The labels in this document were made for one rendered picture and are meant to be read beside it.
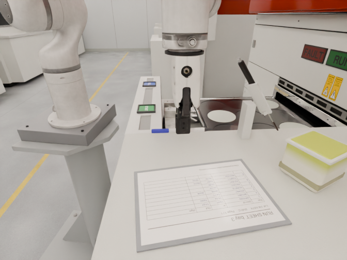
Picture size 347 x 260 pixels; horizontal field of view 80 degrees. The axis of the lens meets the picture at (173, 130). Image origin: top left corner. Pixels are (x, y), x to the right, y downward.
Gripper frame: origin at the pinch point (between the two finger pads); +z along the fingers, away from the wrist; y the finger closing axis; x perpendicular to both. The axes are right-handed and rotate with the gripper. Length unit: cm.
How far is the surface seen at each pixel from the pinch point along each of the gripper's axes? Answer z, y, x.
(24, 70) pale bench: 63, 385, 266
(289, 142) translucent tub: -2.5, -13.3, -16.5
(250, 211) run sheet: 4.0, -21.5, -7.6
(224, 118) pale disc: 9.6, 22.6, -17.3
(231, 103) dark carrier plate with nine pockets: 9.4, 36.3, -23.9
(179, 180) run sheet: 3.8, -14.4, 2.0
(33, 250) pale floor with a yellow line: 99, 39, 82
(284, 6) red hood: -25, 47, -44
